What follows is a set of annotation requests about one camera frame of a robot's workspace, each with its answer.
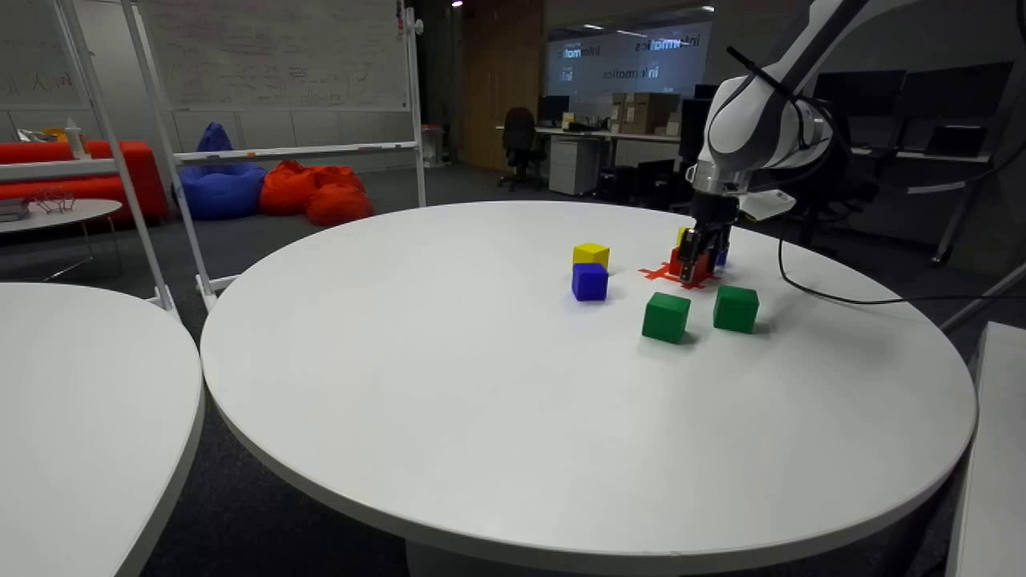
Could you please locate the whiteboard on white stand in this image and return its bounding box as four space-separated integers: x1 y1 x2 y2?
0 0 179 313
126 0 428 313

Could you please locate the light grey wrist camera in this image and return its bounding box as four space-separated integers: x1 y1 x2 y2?
735 186 801 225

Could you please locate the white round side table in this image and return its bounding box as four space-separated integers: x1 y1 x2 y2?
0 279 209 577

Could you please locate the black cable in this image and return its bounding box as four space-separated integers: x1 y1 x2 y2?
720 43 1026 312

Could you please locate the brown wooden pillar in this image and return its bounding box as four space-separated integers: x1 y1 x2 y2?
459 0 552 178

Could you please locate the red cube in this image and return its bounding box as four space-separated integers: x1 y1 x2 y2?
671 249 718 293

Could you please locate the orange bean bag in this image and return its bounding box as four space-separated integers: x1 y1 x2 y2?
255 156 324 218
304 163 379 232

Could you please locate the black computer monitor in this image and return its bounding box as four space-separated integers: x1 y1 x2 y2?
535 92 574 129

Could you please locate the small round white table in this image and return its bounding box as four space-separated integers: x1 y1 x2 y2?
0 197 129 237

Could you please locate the blue bean bag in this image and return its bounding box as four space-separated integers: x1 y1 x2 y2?
177 122 268 225

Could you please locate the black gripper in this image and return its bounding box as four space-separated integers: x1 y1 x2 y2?
672 190 745 288

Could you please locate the red sofa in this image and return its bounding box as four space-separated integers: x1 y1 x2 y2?
0 137 177 227

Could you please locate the grey desk with metal legs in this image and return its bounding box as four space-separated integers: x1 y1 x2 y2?
843 136 1012 270

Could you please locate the green cube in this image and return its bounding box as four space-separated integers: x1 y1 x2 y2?
638 288 693 348
713 283 763 337

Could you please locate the grey slanted metal bar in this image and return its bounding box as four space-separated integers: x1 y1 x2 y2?
940 258 1026 335

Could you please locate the white office desk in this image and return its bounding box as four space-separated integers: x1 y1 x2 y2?
533 125 687 199

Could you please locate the black partition screen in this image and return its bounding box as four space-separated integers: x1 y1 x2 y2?
813 61 1016 156

